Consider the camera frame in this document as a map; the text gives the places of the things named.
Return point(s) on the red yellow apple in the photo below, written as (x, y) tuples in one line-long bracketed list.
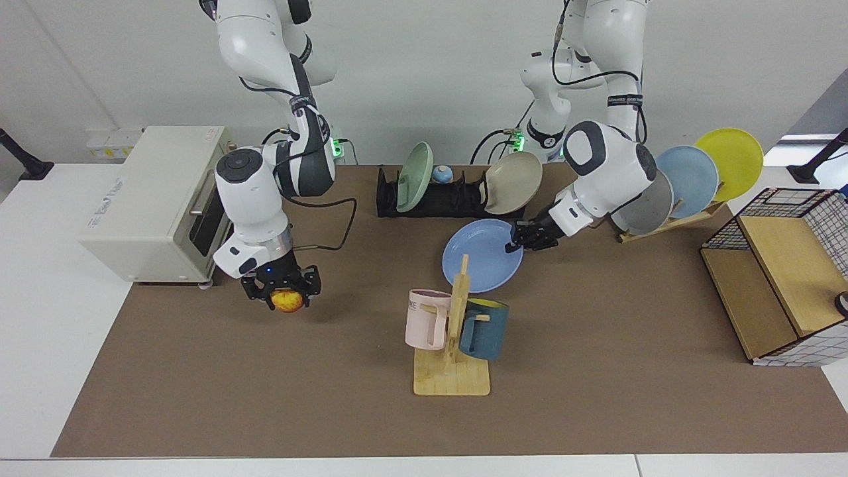
[(287, 301)]

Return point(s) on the beige plate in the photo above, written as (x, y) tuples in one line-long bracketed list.
[(513, 182)]

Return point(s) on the black dish rack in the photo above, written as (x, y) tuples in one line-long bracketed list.
[(457, 199)]

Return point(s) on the wooden plate rack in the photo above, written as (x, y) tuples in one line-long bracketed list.
[(625, 236)]

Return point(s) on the grey plate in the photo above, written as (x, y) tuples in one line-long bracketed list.
[(652, 209)]

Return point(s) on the pale green plate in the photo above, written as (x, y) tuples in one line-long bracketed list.
[(414, 177)]

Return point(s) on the light blue plate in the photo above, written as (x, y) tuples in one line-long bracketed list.
[(692, 175)]

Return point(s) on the yellow plate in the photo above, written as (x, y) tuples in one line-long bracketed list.
[(735, 159)]

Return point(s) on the teal cup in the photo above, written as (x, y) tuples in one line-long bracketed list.
[(490, 331)]

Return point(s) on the small blue round thing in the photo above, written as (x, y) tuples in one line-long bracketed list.
[(442, 175)]

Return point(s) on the pink cup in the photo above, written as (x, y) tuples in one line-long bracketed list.
[(421, 321)]

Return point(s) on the pale toaster oven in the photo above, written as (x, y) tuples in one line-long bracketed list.
[(146, 212)]

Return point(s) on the wooden cup stand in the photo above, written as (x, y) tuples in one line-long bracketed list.
[(450, 381)]

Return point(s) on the brown table cloth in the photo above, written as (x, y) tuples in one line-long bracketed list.
[(596, 397)]

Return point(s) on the black stand foot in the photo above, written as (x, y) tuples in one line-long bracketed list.
[(33, 171), (805, 173)]

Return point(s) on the dark round object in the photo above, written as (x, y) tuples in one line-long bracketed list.
[(843, 305)]

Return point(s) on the white wall socket box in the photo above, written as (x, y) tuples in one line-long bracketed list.
[(109, 142)]

